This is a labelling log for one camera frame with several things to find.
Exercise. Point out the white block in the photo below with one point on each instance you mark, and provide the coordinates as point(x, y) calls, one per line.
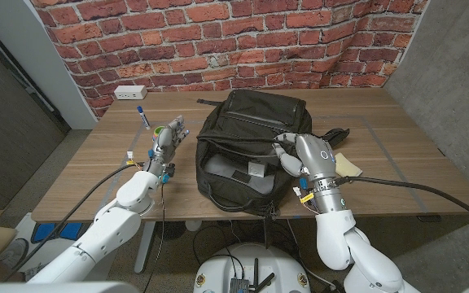
point(256, 169)

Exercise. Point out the white table leg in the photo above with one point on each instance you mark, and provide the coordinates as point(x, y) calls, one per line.
point(145, 244)

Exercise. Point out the small grey electronics box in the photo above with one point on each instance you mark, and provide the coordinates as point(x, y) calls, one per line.
point(238, 285)

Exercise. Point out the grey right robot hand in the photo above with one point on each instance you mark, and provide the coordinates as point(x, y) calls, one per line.
point(316, 156)

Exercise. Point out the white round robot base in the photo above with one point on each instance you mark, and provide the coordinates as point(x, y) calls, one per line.
point(218, 268)

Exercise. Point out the red brick print backdrop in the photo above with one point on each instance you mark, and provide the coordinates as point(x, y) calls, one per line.
point(226, 40)

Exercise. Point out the colourful stacked cups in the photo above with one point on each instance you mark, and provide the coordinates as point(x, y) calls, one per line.
point(158, 131)

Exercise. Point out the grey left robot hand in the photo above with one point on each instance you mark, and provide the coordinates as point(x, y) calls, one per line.
point(165, 144)

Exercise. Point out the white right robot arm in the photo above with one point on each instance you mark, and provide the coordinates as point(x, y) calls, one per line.
point(336, 236)

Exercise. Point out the pale yellow sponge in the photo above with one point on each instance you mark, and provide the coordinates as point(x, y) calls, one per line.
point(347, 166)

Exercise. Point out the white power strip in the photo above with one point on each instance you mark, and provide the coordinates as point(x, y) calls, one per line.
point(130, 92)

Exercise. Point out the blue floor object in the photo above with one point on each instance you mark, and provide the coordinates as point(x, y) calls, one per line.
point(47, 231)

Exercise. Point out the white marker blue cap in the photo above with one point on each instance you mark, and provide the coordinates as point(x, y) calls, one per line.
point(143, 117)

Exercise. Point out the black backpack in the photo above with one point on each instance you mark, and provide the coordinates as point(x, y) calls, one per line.
point(259, 110)

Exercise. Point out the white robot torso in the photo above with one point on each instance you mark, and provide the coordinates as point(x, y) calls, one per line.
point(55, 287)

